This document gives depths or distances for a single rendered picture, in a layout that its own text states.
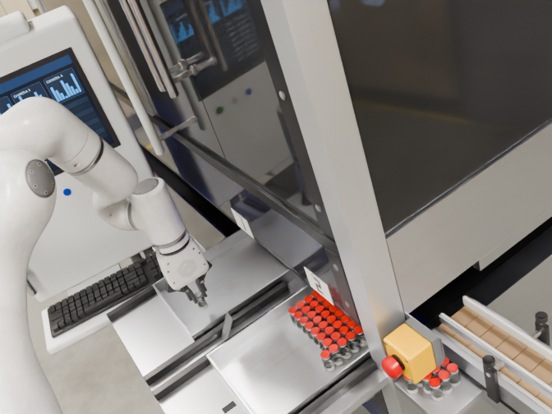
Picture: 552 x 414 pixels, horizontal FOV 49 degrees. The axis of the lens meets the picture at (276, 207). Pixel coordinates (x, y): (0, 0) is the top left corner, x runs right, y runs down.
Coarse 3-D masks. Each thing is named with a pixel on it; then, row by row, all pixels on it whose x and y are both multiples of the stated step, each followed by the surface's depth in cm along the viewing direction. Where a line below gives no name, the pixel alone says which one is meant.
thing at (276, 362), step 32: (256, 320) 139; (288, 320) 141; (224, 352) 137; (256, 352) 136; (288, 352) 133; (320, 352) 130; (352, 352) 128; (256, 384) 128; (288, 384) 126; (320, 384) 124
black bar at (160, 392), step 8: (232, 336) 139; (208, 352) 137; (200, 360) 136; (208, 360) 136; (192, 368) 135; (200, 368) 136; (176, 376) 135; (184, 376) 134; (192, 376) 136; (168, 384) 133; (176, 384) 134; (152, 392) 133; (160, 392) 132; (168, 392) 134
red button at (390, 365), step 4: (388, 356) 108; (392, 356) 108; (384, 360) 108; (388, 360) 107; (392, 360) 107; (384, 364) 107; (388, 364) 107; (392, 364) 106; (396, 364) 106; (384, 368) 108; (388, 368) 107; (392, 368) 106; (396, 368) 106; (400, 368) 106; (388, 372) 107; (392, 372) 106; (396, 372) 106; (400, 372) 107; (392, 376) 107; (396, 376) 107
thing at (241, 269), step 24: (240, 240) 171; (216, 264) 165; (240, 264) 162; (264, 264) 159; (192, 288) 160; (216, 288) 157; (240, 288) 155; (264, 288) 148; (192, 312) 153; (216, 312) 150; (192, 336) 141
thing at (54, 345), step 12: (96, 276) 192; (72, 288) 191; (48, 324) 179; (84, 324) 174; (96, 324) 173; (108, 324) 175; (48, 336) 175; (60, 336) 173; (72, 336) 172; (84, 336) 173; (48, 348) 170; (60, 348) 171
